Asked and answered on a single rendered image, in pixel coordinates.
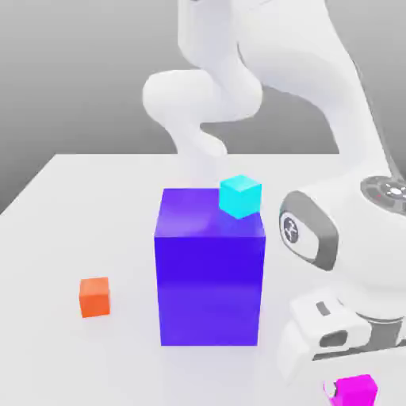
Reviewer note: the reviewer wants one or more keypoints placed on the large blue box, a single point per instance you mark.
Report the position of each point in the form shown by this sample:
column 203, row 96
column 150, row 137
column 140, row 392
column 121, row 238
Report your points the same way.
column 209, row 285

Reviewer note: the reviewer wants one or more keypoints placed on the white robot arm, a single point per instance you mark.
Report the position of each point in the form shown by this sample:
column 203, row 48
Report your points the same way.
column 285, row 79

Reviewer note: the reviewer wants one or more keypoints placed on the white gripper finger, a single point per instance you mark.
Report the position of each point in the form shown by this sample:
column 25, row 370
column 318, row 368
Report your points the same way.
column 330, row 389

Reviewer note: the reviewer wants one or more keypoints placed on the small cyan cube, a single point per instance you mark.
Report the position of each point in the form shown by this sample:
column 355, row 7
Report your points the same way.
column 240, row 196

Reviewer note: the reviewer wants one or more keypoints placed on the small orange cube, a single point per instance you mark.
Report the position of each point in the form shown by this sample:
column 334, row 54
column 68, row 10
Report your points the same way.
column 94, row 297

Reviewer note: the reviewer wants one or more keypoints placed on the small magenta cube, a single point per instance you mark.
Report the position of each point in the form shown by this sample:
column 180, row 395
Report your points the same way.
column 356, row 391

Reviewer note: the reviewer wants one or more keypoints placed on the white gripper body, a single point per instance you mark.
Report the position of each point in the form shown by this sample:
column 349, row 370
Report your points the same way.
column 345, row 364

